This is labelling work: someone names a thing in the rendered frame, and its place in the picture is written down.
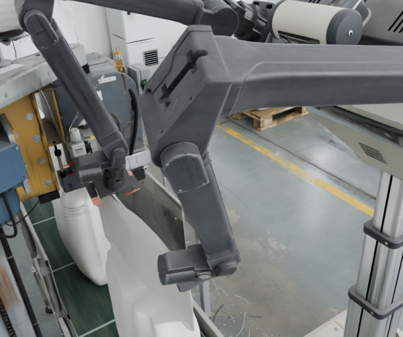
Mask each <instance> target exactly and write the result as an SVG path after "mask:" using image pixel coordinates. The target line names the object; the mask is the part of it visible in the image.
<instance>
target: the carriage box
mask: <svg viewBox="0 0 403 337"><path fill-rule="evenodd" d="M1 114H6V115H7V119H8V120H9V122H10V123H11V125H12V126H13V129H14V131H15V133H17V135H18V137H19V138H18V139H17V140H18V143H19V147H20V150H21V153H22V156H23V160H24V163H26V164H27V168H26V169H27V173H28V177H27V179H28V182H29V185H30V188H31V193H28V194H26V193H25V191H24V189H23V187H19V188H16V189H17V194H18V196H19V200H20V202H22V201H25V200H28V199H31V198H34V197H37V196H40V195H43V194H46V193H49V192H52V191H55V190H58V191H59V190H60V187H59V184H58V179H57V176H56V172H55V168H54V164H53V161H52V157H51V154H50V150H49V147H48V142H47V139H46V134H45V131H44V127H43V124H42V120H41V116H40V113H39V109H38V106H37V102H36V98H35V94H34V93H33V92H32V93H30V94H28V95H26V96H24V97H23V98H21V99H19V100H17V101H15V102H13V103H11V104H10V105H8V106H6V107H4V108H2V109H0V115H1Z"/></svg>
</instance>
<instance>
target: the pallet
mask: <svg viewBox="0 0 403 337"><path fill-rule="evenodd" d="M291 108H295V112H292V113H290V114H287V115H284V116H281V117H279V118H275V119H274V120H273V119H272V115H274V114H278V113H280V112H284V111H286V110H289V109H291ZM306 114H309V113H308V111H307V110H306V108H305V107H285V108H268V109H266V110H258V109H254V110H246V111H242V112H237V113H233V114H231V115H230V117H233V118H235V119H237V120H240V119H243V118H246V117H249V116H250V117H252V118H254V128H255V129H257V130H259V131H262V130H266V129H267V128H271V127H273V126H276V125H279V124H282V123H284V122H287V121H289V120H293V119H295V118H298V117H300V116H304V115H306Z"/></svg>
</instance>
